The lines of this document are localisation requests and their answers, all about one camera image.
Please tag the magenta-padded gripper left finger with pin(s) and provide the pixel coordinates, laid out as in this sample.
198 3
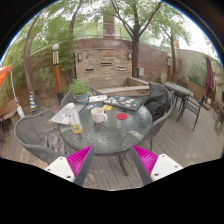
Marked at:
58 166

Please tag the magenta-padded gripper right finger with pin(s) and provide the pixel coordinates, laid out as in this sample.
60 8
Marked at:
165 166

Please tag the clear drink bottle white cap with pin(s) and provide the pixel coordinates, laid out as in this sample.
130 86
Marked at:
75 120

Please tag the grey mesh patio chair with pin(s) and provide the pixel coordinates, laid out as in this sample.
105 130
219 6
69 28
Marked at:
160 125
33 131
68 98

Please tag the white ribbed mug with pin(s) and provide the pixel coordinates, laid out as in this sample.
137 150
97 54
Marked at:
97 115

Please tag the dark metal patio chair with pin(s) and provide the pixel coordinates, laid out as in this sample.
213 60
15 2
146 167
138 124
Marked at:
193 108

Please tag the black backpack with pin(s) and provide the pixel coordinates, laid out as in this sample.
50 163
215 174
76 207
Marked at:
157 101

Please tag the flat round red coaster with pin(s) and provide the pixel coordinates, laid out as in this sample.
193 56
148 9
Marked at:
122 116

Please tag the small colourful picture card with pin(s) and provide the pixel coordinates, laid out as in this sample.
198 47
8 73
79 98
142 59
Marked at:
90 106

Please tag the yellow blue striped traffic cone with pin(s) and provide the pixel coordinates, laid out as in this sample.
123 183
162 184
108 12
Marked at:
33 102

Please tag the black laptop with stickers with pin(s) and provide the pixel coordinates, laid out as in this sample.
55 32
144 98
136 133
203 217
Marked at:
124 102

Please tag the yellow square card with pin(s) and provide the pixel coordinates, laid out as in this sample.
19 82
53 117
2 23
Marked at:
107 107

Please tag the white sticker sheet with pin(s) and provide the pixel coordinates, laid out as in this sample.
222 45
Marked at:
97 98

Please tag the green plant in teal pot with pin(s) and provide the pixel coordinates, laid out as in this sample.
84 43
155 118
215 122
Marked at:
80 90

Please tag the closed maroon patio umbrella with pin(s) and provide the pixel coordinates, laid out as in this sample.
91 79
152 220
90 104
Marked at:
209 76

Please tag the orange canopy with white pole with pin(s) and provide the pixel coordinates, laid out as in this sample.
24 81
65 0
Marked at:
4 72

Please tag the tree with dark trunk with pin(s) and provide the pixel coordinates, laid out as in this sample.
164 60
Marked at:
135 56

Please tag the striped wooden globe lamp post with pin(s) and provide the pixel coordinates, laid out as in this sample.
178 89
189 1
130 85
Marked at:
57 75

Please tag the slim wooden lamp post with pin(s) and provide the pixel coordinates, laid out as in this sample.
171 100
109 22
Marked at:
169 71

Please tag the grey wall box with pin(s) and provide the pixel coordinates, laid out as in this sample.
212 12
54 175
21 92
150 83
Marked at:
141 71

